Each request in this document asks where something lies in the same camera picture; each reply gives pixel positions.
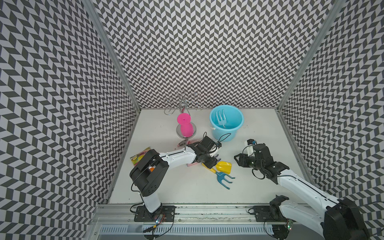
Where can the chrome wire glass rack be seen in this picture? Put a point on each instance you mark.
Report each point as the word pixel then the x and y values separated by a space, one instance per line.
pixel 183 102

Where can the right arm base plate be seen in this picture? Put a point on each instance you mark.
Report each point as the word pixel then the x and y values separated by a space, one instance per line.
pixel 264 213

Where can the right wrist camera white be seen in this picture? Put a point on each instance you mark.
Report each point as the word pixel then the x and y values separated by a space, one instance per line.
pixel 249 146

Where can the blue rake yellow handle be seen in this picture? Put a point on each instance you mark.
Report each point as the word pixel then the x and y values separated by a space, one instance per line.
pixel 222 177

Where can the yellow toy shovel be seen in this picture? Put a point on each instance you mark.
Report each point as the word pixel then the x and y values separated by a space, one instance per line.
pixel 224 167

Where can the clear pink plastic glass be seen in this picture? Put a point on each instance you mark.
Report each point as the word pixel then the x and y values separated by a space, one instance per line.
pixel 187 142

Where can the turquoise plastic bucket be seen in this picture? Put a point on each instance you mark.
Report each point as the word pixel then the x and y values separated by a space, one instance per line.
pixel 235 120

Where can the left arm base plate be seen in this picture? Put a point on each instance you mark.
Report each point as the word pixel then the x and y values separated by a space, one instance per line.
pixel 166 213

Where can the aluminium front rail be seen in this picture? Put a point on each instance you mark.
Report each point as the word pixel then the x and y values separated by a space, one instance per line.
pixel 192 221

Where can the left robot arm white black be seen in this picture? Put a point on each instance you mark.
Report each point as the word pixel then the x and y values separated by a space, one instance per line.
pixel 150 171

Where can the light blue toy fork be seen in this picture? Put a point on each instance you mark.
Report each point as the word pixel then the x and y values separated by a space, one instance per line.
pixel 221 118

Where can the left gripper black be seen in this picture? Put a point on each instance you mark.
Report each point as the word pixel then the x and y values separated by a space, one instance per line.
pixel 212 163

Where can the orange candy bag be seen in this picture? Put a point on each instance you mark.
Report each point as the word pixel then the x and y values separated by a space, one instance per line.
pixel 137 157

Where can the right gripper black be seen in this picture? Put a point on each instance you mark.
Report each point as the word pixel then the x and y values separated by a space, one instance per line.
pixel 242 160

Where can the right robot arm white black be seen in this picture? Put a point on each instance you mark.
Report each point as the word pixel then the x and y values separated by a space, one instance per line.
pixel 330 217

